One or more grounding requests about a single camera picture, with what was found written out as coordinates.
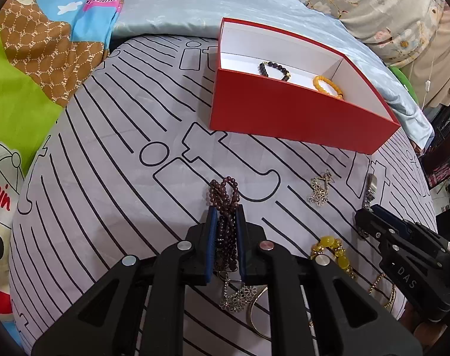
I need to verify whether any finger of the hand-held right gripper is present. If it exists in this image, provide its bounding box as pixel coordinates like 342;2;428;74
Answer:
354;208;450;321
371;203;450;258

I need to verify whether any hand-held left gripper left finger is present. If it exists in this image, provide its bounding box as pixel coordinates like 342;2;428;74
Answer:
30;208;220;356

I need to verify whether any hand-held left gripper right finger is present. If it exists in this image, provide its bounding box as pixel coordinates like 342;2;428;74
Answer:
235;205;423;356

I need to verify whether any dark red bead necklace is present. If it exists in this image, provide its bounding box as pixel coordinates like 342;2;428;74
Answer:
209;178;242;273

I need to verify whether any gold chain bracelet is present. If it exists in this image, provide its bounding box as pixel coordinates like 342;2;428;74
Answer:
369;272;398;308

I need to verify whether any silver metal watch band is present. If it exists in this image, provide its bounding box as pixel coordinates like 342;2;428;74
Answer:
362;174;378;209

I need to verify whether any silver flower chain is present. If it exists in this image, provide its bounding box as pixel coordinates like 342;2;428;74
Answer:
219;271;259;312

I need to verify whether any yellow bead bracelet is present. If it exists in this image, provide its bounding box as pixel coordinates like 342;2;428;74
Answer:
309;235;356;279

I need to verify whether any gold filigree earring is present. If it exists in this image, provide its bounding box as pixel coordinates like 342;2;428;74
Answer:
308;170;337;206

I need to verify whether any thin gold bangle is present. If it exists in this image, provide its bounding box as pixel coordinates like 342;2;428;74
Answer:
247;285;275;340

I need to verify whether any red cardboard box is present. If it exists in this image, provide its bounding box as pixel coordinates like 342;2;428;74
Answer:
209;17;401;155

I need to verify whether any dark wooden furniture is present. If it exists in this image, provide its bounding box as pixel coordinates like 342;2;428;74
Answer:
419;110;450;195

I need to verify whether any green cushion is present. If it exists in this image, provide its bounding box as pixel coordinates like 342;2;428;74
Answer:
390;65;419;104

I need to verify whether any beige curtain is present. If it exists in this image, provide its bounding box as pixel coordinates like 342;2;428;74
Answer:
399;7;450;111

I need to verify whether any grey floral cloth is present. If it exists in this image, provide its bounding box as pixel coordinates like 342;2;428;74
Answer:
177;0;447;68

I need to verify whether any light blue blanket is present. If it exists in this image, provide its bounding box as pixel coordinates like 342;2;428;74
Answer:
110;0;435;149

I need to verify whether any cartoon printed blanket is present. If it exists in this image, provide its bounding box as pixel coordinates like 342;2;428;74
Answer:
0;0;125;344

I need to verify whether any white cord with switch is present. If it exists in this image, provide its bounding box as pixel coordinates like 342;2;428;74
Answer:
421;44;434;106

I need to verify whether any orange bead bracelet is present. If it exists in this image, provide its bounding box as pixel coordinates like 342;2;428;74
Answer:
313;76;345;100

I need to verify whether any dark purple bead bracelet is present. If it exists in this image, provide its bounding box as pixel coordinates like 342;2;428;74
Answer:
258;61;290;82

